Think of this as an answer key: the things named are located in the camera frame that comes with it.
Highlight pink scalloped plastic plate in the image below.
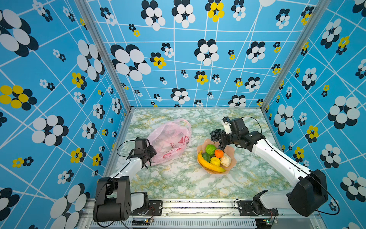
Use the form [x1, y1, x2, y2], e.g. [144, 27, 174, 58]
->
[197, 139, 237, 175]

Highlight black fake grapes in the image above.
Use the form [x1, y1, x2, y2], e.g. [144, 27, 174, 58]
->
[210, 129, 226, 150]

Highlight orange fake carrot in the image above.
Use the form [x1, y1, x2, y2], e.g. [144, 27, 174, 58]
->
[214, 149, 225, 158]

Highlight pink plastic bag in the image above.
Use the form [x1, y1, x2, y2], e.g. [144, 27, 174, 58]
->
[147, 118, 192, 166]

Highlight green fake lime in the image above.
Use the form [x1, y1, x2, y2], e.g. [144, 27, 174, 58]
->
[205, 144, 217, 157]

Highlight yellow fake lemon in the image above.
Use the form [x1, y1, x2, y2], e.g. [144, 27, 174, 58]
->
[210, 157, 221, 167]

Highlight dark fake avocado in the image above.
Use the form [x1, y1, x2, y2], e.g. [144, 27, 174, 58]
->
[202, 153, 211, 163]

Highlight yellow fake banana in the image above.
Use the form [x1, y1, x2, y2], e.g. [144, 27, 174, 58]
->
[197, 151, 226, 173]

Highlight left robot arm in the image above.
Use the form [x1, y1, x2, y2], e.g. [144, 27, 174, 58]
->
[93, 138, 156, 224]

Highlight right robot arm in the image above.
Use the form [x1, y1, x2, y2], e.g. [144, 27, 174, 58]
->
[221, 117, 329, 217]

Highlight left green circuit board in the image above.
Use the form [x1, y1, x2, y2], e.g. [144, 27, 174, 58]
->
[132, 218, 154, 226]

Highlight green circuit board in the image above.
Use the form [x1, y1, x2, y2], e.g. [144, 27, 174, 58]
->
[255, 219, 278, 229]
[132, 218, 154, 226]

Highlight right green circuit board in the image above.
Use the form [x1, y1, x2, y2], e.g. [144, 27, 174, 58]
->
[255, 219, 278, 229]

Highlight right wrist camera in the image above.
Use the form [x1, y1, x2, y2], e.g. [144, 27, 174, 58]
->
[223, 116, 232, 135]

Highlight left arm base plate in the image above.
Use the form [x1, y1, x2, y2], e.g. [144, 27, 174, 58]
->
[130, 200, 163, 216]

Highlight aluminium front rail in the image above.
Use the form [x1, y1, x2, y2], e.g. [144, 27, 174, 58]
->
[77, 199, 326, 229]

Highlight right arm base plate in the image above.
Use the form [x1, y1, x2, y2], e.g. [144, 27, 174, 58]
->
[234, 200, 278, 217]

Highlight left aluminium corner post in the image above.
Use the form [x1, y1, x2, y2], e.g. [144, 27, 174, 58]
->
[75, 0, 131, 113]

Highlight aluminium corner post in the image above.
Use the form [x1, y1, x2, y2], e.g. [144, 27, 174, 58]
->
[75, 0, 131, 113]
[261, 0, 331, 113]

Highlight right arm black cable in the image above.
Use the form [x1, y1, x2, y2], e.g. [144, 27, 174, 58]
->
[240, 116, 341, 216]

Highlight right aluminium corner post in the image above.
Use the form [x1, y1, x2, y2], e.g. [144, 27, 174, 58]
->
[261, 0, 331, 113]

